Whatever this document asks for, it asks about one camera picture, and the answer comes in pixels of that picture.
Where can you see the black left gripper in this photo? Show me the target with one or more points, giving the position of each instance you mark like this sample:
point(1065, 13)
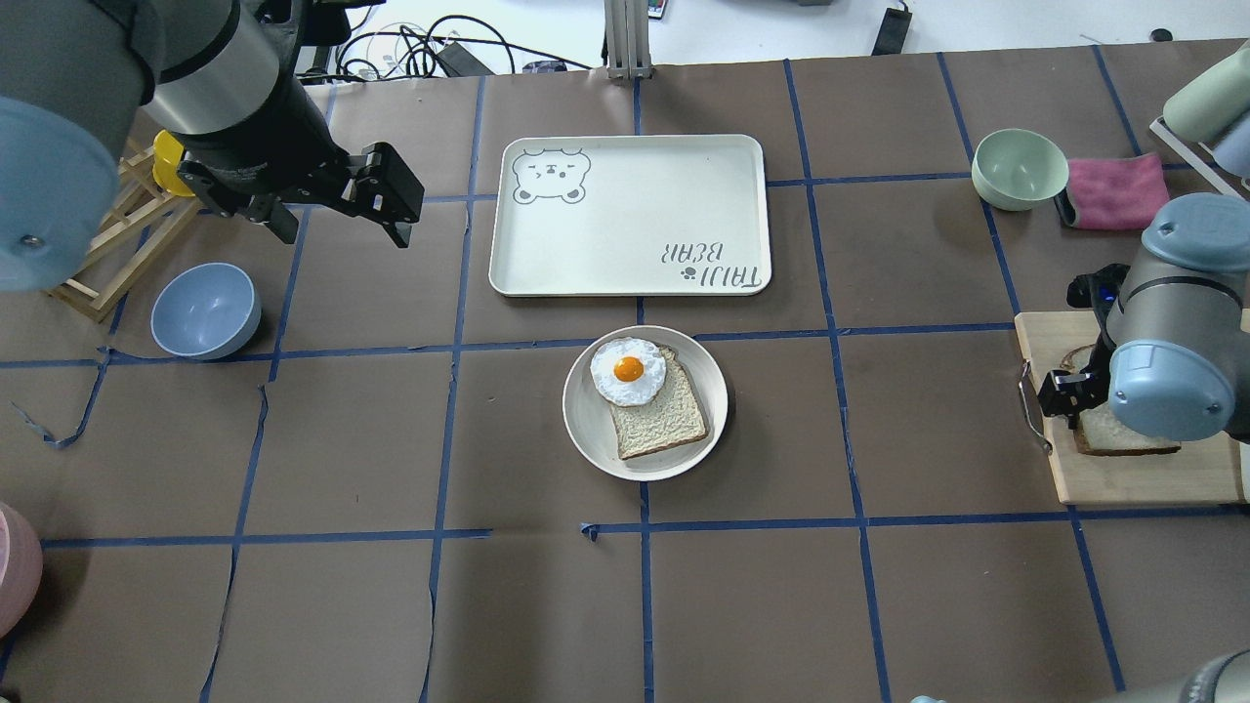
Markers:
point(256, 130)

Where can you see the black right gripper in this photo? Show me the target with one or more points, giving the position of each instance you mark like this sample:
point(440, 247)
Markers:
point(1071, 392)

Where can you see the white bread slice top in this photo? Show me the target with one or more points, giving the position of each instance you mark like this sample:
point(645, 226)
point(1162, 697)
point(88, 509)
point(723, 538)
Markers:
point(1100, 434)

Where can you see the white bread slice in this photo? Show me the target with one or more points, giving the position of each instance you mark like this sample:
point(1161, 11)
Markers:
point(674, 417)
point(1100, 434)

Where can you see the cream round plate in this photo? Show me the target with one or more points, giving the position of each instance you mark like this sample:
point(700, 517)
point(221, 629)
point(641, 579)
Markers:
point(589, 425)

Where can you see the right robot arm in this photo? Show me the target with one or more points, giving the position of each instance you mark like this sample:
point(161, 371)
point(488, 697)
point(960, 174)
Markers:
point(1171, 357)

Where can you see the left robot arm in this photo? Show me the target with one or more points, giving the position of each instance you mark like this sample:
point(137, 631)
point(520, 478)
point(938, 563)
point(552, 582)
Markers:
point(218, 75)

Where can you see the white bread slice on plate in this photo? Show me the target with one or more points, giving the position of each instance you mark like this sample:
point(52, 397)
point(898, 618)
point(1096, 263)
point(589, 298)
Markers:
point(674, 417)

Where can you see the cream bear serving tray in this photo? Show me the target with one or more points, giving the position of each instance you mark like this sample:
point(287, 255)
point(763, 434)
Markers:
point(632, 216)

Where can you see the pink cloth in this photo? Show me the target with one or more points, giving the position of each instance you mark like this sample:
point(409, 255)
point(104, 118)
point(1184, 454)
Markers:
point(1112, 194)

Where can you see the blue bowl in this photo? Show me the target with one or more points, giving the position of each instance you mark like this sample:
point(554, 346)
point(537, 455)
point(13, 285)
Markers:
point(207, 312)

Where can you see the yellow cup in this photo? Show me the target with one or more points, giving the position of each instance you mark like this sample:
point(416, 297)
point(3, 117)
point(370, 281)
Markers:
point(168, 154)

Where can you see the green bowl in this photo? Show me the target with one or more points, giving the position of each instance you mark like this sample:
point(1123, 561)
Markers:
point(1016, 170)

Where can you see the wooden rack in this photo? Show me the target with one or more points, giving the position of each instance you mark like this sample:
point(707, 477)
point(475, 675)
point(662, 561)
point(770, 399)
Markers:
point(141, 208)

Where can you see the blue mug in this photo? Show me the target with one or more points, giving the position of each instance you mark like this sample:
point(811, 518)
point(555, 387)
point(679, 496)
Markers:
point(1231, 152)

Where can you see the fried egg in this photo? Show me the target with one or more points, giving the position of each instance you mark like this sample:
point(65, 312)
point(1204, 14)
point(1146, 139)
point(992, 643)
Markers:
point(628, 371)

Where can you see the green mug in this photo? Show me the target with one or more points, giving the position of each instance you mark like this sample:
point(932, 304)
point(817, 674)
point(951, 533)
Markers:
point(1208, 105)

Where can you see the white wire mug rack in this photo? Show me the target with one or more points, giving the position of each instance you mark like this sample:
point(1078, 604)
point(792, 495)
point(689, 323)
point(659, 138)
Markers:
point(1200, 161)

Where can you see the aluminium frame post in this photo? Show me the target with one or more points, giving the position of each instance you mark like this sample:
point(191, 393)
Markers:
point(627, 39)

